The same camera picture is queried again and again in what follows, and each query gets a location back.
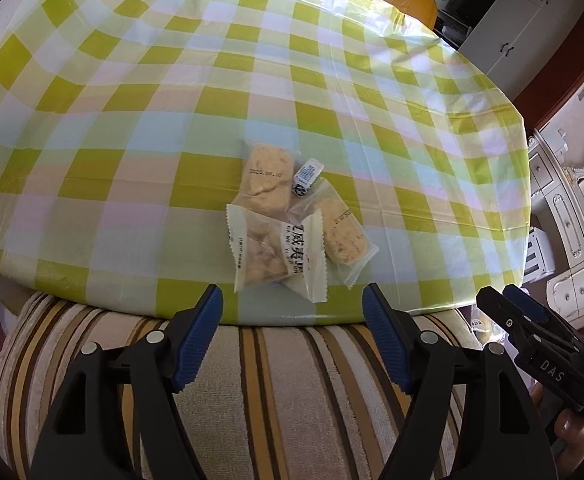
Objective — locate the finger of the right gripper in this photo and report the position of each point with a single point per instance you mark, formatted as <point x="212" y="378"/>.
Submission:
<point x="555" y="358"/>
<point x="522" y="305"/>

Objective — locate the person right hand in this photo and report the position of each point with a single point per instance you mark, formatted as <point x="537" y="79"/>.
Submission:
<point x="569" y="428"/>

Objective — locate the white pastry packet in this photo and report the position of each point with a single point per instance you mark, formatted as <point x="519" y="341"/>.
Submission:
<point x="267" y="250"/>

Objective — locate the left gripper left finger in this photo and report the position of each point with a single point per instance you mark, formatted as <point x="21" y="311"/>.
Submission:
<point x="84" y="435"/>

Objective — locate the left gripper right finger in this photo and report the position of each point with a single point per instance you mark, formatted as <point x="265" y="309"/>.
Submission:
<point x="501" y="436"/>

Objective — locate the small white candy packet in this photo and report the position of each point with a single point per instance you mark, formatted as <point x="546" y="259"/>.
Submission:
<point x="305" y="176"/>

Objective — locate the white cabinet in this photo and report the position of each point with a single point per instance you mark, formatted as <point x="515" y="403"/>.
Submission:
<point x="509" y="40"/>

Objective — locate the white ornate dresser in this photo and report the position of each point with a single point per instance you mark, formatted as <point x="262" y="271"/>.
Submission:
<point x="558" y="214"/>

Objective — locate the green checkered tablecloth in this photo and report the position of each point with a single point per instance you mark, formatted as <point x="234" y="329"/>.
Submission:
<point x="124" y="125"/>

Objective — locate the white slatted stool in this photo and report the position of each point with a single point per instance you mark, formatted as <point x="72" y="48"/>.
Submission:
<point x="539" y="261"/>

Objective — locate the clear biscuit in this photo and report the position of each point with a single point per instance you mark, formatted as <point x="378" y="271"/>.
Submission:
<point x="266" y="180"/>
<point x="346" y="243"/>

